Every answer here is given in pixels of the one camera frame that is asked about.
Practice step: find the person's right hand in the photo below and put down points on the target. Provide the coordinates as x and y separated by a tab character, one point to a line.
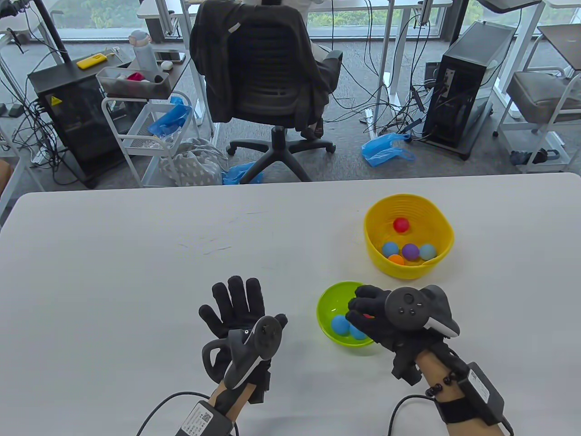
383	334

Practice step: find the person's left hand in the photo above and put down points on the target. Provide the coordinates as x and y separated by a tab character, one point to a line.
237	300

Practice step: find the orange ping pong ball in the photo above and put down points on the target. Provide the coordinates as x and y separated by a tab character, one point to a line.
397	260

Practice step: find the purple ping pong ball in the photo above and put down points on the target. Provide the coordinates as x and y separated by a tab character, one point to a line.
410	251

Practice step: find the yellow plastic bowl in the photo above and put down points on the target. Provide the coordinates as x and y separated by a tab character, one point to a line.
408	209

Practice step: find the grey patterned fabric bag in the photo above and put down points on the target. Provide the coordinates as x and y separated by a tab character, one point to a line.
195	165

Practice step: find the dark grey handheld controller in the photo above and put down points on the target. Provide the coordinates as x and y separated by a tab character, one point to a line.
408	306
268	331

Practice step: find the green plastic bowl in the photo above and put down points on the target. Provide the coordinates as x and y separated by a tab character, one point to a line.
331	299

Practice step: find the black battery pack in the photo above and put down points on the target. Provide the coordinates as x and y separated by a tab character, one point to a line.
481	393

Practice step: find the grey labelled battery pack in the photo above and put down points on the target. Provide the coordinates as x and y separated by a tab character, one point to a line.
202	420

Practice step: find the blue plastic bag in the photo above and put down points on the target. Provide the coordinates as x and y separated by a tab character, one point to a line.
238	173
170	119
383	152

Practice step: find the white metal cart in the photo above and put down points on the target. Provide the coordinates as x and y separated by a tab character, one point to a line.
147	144

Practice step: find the white power strip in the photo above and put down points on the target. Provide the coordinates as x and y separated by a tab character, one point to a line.
370	122

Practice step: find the black equipment cabinet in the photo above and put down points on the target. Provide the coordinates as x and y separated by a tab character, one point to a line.
77	131

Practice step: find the dark grey jacket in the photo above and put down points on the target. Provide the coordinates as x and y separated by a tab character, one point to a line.
211	68

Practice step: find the grey plastic tray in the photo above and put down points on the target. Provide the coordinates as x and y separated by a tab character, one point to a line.
136	89

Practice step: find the black office chair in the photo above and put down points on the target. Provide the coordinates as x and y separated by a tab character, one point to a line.
272	68

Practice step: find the grey desk with white legs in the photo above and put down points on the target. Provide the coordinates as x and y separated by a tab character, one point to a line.
179	68

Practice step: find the white earbud case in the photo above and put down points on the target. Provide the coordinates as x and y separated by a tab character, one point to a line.
166	65

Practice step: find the small red item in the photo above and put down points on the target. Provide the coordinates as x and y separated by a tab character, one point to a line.
135	76

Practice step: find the black phone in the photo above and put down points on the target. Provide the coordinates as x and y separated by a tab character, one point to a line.
170	56

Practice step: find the black computer tower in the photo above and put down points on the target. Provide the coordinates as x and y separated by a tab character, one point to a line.
467	91

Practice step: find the grey water bottle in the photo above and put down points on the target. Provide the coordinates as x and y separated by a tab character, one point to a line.
144	54

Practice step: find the yellow phone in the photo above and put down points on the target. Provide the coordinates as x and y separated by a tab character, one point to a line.
93	60

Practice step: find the white chair with grey cushion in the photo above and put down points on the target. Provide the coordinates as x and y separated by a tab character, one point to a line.
540	93

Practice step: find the black stand pole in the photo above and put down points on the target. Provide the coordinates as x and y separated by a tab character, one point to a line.
51	29

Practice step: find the brown side table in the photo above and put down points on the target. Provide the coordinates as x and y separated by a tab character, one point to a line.
563	43

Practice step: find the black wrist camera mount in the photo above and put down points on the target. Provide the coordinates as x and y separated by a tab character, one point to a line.
261	388
406	370

